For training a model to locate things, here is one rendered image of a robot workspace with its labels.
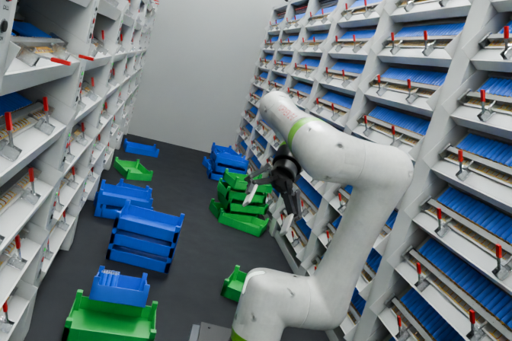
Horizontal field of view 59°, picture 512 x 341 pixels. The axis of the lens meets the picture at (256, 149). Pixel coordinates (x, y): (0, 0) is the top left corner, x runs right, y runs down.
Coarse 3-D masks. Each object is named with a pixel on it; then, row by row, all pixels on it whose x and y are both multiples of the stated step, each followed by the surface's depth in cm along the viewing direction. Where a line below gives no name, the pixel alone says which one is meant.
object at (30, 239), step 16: (32, 224) 134; (16, 240) 118; (32, 240) 135; (0, 256) 120; (16, 256) 119; (32, 256) 128; (0, 272) 114; (16, 272) 118; (0, 288) 109; (0, 304) 104
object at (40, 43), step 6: (12, 42) 82; (18, 42) 86; (24, 42) 89; (30, 42) 93; (36, 42) 97; (42, 42) 101; (48, 42) 106; (54, 42) 112; (60, 42) 118; (36, 48) 97; (42, 48) 101; (48, 48) 107
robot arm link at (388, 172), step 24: (384, 168) 101; (408, 168) 103; (360, 192) 106; (384, 192) 103; (360, 216) 107; (384, 216) 106; (336, 240) 112; (360, 240) 108; (336, 264) 112; (360, 264) 111; (312, 288) 114; (336, 288) 112; (312, 312) 112; (336, 312) 114
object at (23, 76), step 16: (32, 16) 121; (48, 32) 123; (64, 32) 124; (16, 48) 68; (80, 48) 125; (16, 64) 79; (48, 64) 96; (16, 80) 76; (32, 80) 87; (48, 80) 101
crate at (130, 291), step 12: (96, 276) 162; (120, 276) 191; (144, 276) 192; (96, 288) 161; (108, 288) 162; (120, 288) 163; (132, 288) 192; (144, 288) 165; (96, 300) 160; (108, 300) 161; (120, 300) 162; (132, 300) 163; (144, 300) 165
